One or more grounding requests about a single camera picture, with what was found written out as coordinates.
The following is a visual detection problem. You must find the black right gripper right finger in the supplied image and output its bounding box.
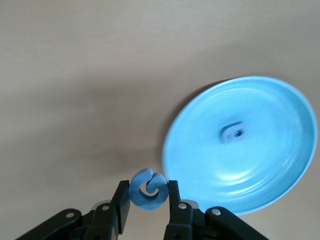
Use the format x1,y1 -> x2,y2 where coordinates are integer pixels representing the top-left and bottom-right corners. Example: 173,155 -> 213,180
163,179 -> 270,240

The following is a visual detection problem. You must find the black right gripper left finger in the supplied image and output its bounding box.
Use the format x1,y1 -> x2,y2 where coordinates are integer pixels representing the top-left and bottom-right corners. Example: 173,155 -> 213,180
14,179 -> 132,240

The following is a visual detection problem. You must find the blue foam letter G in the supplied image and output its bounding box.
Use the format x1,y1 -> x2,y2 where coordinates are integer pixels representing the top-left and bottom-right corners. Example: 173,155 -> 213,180
128,168 -> 170,211

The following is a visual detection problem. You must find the blue foam letter a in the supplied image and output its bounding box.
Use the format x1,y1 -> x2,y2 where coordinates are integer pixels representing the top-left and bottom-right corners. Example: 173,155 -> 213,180
219,120 -> 247,144

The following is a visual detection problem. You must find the blue plate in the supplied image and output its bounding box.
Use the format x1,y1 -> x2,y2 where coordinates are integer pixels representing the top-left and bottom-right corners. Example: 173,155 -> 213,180
161,75 -> 316,216

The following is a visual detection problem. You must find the brown table cover mat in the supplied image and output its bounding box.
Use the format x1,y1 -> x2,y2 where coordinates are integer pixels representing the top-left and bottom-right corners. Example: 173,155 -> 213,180
0,0 -> 320,240

